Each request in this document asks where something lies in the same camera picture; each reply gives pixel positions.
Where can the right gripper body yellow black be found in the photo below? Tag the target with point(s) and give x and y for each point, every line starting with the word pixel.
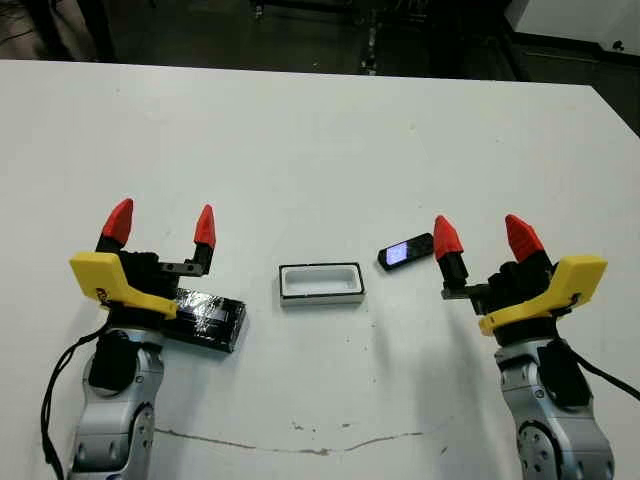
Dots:
pixel 570 285

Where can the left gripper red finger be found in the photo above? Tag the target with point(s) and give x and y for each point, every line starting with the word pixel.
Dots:
pixel 205 230
pixel 119 222

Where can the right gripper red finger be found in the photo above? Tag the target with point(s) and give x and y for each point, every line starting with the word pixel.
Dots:
pixel 445 240
pixel 522 240

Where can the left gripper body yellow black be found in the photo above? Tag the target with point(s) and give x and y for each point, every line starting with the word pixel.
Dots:
pixel 100 275

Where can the small black camera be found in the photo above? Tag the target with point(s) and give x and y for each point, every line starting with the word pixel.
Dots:
pixel 405 252

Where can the black glossy box lid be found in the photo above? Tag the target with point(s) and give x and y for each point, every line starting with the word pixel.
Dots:
pixel 220 320

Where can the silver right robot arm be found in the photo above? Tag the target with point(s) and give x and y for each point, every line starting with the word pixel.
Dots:
pixel 550 440

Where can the black cabinet knob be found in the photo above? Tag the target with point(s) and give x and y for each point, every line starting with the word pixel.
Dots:
pixel 618 46

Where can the white cabinet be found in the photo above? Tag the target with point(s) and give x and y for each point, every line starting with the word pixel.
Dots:
pixel 565 20

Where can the white camera box base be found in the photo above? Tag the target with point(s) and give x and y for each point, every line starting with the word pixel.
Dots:
pixel 320 300

